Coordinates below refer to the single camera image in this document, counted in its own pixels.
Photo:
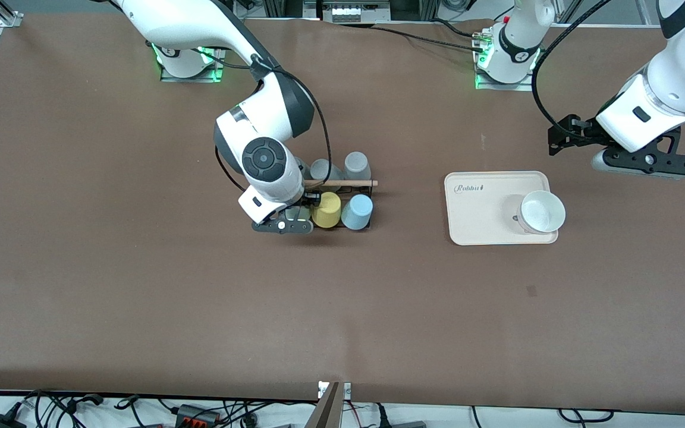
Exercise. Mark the cream plastic tray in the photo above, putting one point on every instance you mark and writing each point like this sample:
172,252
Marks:
479,220

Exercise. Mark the black box orange connectors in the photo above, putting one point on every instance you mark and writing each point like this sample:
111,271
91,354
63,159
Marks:
197,416

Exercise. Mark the black plug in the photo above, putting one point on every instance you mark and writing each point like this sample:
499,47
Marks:
384,419

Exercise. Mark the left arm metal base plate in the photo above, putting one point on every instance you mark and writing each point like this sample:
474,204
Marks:
527,88

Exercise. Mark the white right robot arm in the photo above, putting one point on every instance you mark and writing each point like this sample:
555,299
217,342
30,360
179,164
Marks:
200,24

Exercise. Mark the white bowl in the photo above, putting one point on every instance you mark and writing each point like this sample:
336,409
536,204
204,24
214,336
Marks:
541,213

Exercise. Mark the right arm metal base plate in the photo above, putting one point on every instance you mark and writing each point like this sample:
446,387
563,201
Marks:
170,79

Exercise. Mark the yellow plastic cup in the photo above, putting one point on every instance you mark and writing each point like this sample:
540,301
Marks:
327,211

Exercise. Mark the grey-brown beam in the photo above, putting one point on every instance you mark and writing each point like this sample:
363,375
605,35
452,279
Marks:
324,413

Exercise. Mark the small metal bracket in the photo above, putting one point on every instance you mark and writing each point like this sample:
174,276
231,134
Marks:
345,391

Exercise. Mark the grey plastic cup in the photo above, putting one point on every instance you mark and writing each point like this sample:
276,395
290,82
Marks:
321,169
357,163
303,169

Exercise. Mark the white power strip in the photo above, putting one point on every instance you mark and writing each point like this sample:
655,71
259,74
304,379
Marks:
351,13

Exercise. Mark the mint green plastic cup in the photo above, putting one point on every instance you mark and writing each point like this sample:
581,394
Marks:
298,213

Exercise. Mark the black power adapter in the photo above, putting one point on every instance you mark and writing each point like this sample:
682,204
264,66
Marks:
0,422

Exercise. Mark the light blue plastic cup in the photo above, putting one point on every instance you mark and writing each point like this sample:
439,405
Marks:
357,213

